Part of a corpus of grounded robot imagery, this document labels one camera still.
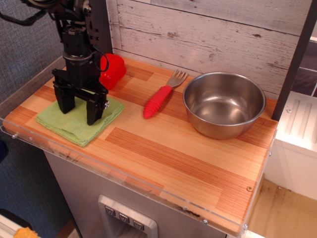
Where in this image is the fork with red handle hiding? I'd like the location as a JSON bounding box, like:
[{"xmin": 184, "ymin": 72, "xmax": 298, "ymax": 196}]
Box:
[{"xmin": 143, "ymin": 69, "xmax": 188, "ymax": 119}]

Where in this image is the stainless steel bowl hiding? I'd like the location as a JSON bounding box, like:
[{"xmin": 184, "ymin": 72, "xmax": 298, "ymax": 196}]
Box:
[{"xmin": 183, "ymin": 72, "xmax": 266, "ymax": 140}]

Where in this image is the grey toy fridge cabinet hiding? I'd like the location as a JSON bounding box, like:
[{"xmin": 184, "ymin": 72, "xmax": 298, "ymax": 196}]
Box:
[{"xmin": 45, "ymin": 152, "xmax": 226, "ymax": 238}]

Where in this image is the clear acrylic edge guard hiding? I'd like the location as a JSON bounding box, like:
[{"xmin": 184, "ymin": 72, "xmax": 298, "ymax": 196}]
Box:
[{"xmin": 3, "ymin": 116, "xmax": 277, "ymax": 238}]

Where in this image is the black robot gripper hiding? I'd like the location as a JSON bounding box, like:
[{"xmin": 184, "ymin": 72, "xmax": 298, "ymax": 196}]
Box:
[{"xmin": 52, "ymin": 53, "xmax": 108, "ymax": 125}]

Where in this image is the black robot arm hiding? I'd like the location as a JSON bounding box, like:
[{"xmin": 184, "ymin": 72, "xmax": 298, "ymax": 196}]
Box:
[{"xmin": 23, "ymin": 0, "xmax": 109, "ymax": 125}]

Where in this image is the silver dispenser panel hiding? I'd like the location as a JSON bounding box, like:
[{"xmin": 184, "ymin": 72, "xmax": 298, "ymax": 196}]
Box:
[{"xmin": 98, "ymin": 195, "xmax": 159, "ymax": 238}]

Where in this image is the white toy sink unit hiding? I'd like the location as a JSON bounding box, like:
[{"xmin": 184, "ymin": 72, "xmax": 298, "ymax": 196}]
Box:
[{"xmin": 264, "ymin": 92, "xmax": 317, "ymax": 199}]

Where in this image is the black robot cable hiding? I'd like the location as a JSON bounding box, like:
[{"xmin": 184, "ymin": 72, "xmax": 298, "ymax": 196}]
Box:
[{"xmin": 0, "ymin": 7, "xmax": 48, "ymax": 27}]

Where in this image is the yellow object bottom left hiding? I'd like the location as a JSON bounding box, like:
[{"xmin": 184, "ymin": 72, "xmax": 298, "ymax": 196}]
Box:
[{"xmin": 13, "ymin": 227, "xmax": 39, "ymax": 238}]

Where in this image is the dark right frame post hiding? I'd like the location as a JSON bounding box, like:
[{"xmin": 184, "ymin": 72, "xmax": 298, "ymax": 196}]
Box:
[{"xmin": 271, "ymin": 0, "xmax": 317, "ymax": 121}]

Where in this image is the green cloth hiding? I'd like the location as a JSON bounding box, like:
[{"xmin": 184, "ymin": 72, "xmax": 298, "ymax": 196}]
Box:
[{"xmin": 36, "ymin": 98, "xmax": 124, "ymax": 147}]

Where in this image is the red toy bell pepper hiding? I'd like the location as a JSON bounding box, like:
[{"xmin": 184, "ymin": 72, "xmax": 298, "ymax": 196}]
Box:
[{"xmin": 99, "ymin": 54, "xmax": 126, "ymax": 90}]

